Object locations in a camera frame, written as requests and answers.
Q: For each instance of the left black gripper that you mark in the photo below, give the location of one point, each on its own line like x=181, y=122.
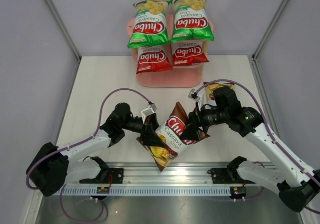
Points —
x=149, y=136

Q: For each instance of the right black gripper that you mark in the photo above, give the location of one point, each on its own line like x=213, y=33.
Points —
x=196, y=118

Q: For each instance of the brown Chuba chips bag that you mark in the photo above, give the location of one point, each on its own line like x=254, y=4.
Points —
x=212, y=87
x=169, y=133

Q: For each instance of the red Chuba chips bag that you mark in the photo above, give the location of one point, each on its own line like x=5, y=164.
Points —
x=188, y=53
x=152, y=59

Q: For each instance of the green Chuba chips bag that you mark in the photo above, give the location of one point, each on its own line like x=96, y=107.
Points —
x=149, y=28
x=190, y=21

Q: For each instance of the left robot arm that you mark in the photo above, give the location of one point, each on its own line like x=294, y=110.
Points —
x=55, y=166

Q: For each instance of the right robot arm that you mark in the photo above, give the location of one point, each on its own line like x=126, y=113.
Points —
x=295, y=182

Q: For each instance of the pink three-tier shelf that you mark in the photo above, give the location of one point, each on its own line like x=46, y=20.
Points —
x=180, y=76

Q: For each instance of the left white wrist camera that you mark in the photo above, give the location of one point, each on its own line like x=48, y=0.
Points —
x=149, y=110

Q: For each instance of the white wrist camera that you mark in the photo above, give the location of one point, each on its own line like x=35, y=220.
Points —
x=149, y=110
x=198, y=97

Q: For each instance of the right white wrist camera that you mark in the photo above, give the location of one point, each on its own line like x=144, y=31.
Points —
x=198, y=97

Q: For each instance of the aluminium mounting rail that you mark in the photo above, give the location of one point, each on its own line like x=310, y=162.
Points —
x=176, y=174

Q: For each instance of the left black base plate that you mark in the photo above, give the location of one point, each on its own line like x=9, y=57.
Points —
x=113, y=175

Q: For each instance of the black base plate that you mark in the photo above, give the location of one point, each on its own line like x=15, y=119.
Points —
x=113, y=175
x=223, y=176

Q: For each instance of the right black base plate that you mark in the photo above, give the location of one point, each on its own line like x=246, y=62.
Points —
x=223, y=176

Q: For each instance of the white slotted cable duct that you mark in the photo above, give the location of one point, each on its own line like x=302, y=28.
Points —
x=144, y=191

